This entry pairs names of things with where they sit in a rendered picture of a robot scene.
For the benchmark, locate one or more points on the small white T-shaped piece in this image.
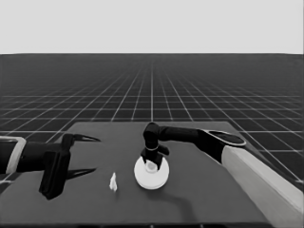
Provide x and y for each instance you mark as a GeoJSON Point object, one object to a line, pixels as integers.
{"type": "Point", "coordinates": [113, 186]}

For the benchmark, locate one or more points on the large thick white disc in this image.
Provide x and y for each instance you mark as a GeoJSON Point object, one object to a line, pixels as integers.
{"type": "Point", "coordinates": [152, 180]}

